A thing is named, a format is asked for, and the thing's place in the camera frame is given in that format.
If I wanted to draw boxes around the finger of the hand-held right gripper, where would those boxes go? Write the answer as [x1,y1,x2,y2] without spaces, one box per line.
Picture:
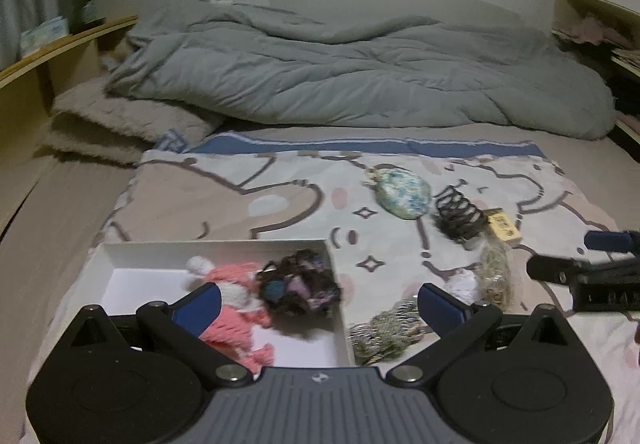
[526,255,640,286]
[584,230,640,253]

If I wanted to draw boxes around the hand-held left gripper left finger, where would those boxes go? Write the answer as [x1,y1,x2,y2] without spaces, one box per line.
[65,281,253,387]

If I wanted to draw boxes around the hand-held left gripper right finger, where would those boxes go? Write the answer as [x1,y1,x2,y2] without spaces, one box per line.
[385,281,573,387]

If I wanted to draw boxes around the white cardboard box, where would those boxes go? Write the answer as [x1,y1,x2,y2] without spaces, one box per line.
[75,238,357,370]

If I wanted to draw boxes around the blue floral pouch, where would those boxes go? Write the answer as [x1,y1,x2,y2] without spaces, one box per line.
[367,165,431,221]

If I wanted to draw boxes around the pink knitted doll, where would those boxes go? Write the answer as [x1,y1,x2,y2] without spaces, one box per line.
[186,256,275,370]

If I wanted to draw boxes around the green striped scrunchie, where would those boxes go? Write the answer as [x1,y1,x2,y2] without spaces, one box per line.
[348,300,431,366]

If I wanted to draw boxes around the small yellow tag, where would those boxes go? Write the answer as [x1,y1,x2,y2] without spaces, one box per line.
[486,210,522,245]

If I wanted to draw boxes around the dark fuzzy scrunchie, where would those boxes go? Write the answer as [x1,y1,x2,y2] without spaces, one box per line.
[256,249,342,325]

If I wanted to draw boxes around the cartoon printed blanket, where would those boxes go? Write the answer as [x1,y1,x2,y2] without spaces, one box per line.
[87,131,640,444]

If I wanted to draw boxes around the blue patterned cloth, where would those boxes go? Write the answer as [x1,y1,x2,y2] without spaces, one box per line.
[152,129,188,152]

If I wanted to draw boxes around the beige bed sheet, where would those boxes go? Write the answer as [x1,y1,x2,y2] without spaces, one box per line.
[0,79,640,444]

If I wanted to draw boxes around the beige fuzzy blanket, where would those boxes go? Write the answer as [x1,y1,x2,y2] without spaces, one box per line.
[47,76,226,167]

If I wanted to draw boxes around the pink clothes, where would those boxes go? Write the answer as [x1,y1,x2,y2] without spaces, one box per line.
[560,14,636,50]

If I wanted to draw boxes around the wooden cubby shelf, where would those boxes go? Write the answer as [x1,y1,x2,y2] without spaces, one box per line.
[552,0,640,145]

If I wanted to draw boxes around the grey duvet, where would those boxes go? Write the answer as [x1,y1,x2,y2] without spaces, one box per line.
[107,0,617,141]

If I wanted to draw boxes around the wooden side shelf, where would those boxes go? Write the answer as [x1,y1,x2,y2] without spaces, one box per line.
[0,14,141,160]

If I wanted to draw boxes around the tissue pack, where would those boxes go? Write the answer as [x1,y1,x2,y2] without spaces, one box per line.
[20,16,69,59]

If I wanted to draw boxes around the green glass bottle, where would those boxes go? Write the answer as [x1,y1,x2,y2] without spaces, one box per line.
[72,0,96,35]

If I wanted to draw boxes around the white fluffy hair tie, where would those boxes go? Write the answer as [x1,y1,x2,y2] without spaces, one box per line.
[442,269,481,305]

